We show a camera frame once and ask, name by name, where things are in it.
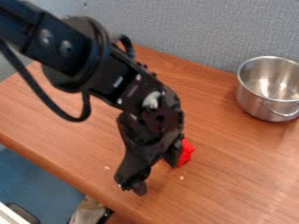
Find white object at corner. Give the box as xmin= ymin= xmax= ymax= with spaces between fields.
xmin=0 ymin=202 xmax=31 ymax=224

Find crumpled beige cloth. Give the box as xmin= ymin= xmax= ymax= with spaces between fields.
xmin=68 ymin=195 xmax=107 ymax=224

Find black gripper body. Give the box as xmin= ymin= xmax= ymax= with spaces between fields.
xmin=114 ymin=112 xmax=186 ymax=192

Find metal pot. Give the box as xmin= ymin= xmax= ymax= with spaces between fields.
xmin=237 ymin=56 xmax=299 ymax=123

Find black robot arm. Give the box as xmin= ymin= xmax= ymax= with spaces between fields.
xmin=0 ymin=0 xmax=185 ymax=196

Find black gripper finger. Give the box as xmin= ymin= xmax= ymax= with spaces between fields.
xmin=163 ymin=139 xmax=183 ymax=168
xmin=133 ymin=181 xmax=147 ymax=196

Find red plastic block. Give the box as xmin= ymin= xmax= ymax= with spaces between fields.
xmin=178 ymin=139 xmax=195 ymax=167

